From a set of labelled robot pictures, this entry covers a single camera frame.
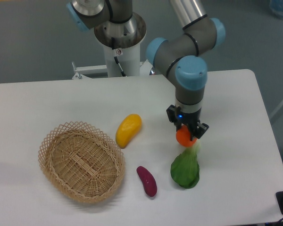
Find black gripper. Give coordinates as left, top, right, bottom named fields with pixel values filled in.
left=166, top=101, right=209, bottom=141

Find orange fruit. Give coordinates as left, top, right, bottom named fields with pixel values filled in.
left=175, top=125, right=197, bottom=147

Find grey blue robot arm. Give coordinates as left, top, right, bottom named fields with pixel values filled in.
left=67, top=0, right=225, bottom=140

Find green bok choy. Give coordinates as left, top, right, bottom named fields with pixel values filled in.
left=170, top=141, right=200, bottom=189

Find yellow mango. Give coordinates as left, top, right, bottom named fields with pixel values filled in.
left=116, top=114, right=142, bottom=149

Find purple sweet potato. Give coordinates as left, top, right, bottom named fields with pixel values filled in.
left=136, top=166, right=158, bottom=197

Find woven wicker basket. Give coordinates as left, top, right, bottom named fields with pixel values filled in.
left=38, top=121, right=125, bottom=204

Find blue object top right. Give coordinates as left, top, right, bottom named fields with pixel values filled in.
left=269, top=0, right=283, bottom=20

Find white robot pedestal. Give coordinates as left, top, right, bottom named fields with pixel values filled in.
left=71, top=13, right=156, bottom=80

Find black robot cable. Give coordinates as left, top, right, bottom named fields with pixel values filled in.
left=111, top=37, right=127, bottom=77

